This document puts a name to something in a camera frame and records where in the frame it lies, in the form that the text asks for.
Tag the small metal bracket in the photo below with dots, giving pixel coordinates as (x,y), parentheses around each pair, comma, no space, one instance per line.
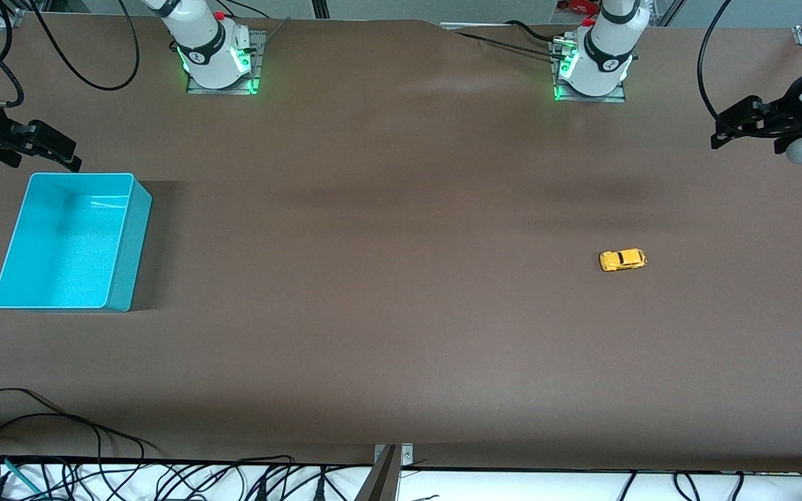
(406,454)

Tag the yellow beetle toy car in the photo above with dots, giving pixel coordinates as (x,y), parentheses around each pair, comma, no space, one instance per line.
(622,259)

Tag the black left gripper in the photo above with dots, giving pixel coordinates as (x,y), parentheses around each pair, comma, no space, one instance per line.
(785,114)

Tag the dark metal post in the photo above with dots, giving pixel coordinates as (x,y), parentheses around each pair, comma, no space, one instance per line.
(380,480)

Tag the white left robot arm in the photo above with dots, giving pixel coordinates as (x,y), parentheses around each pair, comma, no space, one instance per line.
(599,62)

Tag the black aluminium profile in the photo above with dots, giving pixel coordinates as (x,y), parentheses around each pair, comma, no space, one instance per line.
(321,7)

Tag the red object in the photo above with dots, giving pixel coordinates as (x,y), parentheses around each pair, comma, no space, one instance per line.
(578,5)

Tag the turquoise plastic bin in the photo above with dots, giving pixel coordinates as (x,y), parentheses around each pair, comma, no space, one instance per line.
(60,243)

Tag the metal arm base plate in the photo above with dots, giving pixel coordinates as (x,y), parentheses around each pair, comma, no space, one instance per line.
(620,94)
(251,62)

